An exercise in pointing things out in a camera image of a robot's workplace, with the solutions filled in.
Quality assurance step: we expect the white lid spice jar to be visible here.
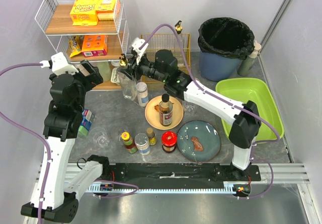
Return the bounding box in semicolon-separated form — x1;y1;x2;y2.
136;82;149;107

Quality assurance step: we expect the blue ceramic plate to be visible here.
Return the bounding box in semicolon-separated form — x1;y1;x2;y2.
177;120;221;163

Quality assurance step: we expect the small yellow spice bottle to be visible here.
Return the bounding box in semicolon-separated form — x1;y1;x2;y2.
146;127;156;146

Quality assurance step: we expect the glass oil bottle gold spout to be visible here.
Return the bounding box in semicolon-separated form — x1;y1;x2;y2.
174;20;187;70

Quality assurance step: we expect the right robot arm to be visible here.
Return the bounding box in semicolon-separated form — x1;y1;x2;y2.
118;49;261;171

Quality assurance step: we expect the blue green sponge pack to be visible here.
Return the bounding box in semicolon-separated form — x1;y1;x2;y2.
78;109;95;137

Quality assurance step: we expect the beige round plate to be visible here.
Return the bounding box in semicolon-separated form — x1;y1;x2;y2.
145;95;184;130

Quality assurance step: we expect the yellow cap sauce bottle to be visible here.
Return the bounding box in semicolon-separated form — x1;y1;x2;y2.
121;131;137;154

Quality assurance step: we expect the clear glass cup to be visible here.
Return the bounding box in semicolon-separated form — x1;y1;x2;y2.
182;101;196;116

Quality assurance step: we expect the yellow sponge pack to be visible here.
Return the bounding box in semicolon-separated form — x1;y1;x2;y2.
95;0;117;21

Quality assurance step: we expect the yellow candy bag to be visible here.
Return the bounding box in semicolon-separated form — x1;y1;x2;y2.
69;36;82;58

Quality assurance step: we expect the dark soy sauce bottle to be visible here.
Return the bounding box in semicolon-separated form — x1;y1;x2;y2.
158;94;173;126

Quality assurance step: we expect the chobani yogurt tub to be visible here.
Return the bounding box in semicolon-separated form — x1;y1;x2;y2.
110;67;120;85

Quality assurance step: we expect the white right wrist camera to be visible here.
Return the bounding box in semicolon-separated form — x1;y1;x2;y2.
131;37;148;58

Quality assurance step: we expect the red lid sauce jar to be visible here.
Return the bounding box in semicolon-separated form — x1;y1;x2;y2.
162;131;177;153

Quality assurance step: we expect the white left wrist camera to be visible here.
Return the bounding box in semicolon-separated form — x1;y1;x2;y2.
40;52;79;76

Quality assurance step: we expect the pale green bottle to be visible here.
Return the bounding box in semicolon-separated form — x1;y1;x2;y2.
97;61;111;82

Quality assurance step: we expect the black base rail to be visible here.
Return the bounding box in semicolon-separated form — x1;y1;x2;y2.
100;163;261;190

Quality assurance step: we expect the yellow snack box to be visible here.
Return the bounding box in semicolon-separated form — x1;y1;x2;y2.
70;0;99;26

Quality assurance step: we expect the clear plastic cup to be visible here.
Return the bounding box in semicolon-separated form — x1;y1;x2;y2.
111;128;124;143
88;127;110;147

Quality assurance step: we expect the blue trash bin black bag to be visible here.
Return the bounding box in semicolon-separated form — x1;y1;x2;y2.
198;17;255;82

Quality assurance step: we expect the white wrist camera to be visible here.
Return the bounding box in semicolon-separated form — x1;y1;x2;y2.
131;37;148;58
40;52;79;76

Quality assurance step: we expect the grey green pump bottle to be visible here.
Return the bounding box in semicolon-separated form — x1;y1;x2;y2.
237;40;262;77

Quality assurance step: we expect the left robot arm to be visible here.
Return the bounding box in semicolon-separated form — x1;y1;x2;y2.
21;60;108;223

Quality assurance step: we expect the orange cardboard box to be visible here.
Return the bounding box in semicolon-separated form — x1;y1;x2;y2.
82;35;108;57

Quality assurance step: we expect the yellow wire basket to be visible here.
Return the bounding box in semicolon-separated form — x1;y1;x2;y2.
141;33;191;90

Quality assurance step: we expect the white wire shelf rack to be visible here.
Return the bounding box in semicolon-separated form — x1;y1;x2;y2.
34;0;136;91

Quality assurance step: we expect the white lid container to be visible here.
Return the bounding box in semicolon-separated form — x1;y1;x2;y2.
110;60;120;67

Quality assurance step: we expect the green plastic tray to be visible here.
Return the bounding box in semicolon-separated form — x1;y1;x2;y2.
215;78;284;138

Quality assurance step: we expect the brown food piece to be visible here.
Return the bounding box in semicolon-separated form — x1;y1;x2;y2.
191;136;204;152

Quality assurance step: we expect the silver lid spice jar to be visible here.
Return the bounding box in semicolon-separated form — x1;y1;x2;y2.
134;133;150;156

